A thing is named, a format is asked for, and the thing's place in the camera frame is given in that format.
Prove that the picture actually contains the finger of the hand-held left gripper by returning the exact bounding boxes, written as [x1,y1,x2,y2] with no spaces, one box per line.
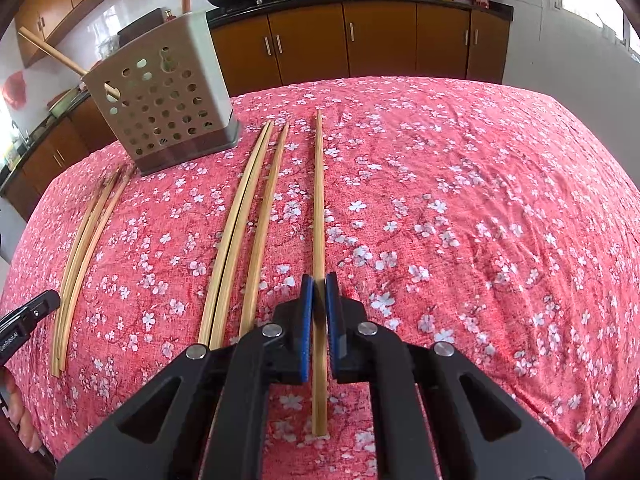
[0,289,62,362]

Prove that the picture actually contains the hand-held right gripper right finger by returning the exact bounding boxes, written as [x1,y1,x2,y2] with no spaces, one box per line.
[325,272,586,480]

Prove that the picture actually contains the brown lower kitchen cabinets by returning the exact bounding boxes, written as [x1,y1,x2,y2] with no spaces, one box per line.
[0,1,513,221]

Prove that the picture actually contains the dark brown countertop box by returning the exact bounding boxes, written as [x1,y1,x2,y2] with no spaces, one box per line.
[117,8,171,47]

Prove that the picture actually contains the red hanging bag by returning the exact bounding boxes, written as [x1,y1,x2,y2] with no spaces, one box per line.
[0,71,27,109]

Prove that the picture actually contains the person's left hand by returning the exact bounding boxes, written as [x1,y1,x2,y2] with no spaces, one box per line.
[0,365,44,456]

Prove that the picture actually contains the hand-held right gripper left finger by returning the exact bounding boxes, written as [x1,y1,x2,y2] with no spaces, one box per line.
[54,274,316,480]

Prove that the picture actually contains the perforated beige chopstick holder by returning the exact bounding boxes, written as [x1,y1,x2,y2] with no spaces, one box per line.
[81,10,242,177]

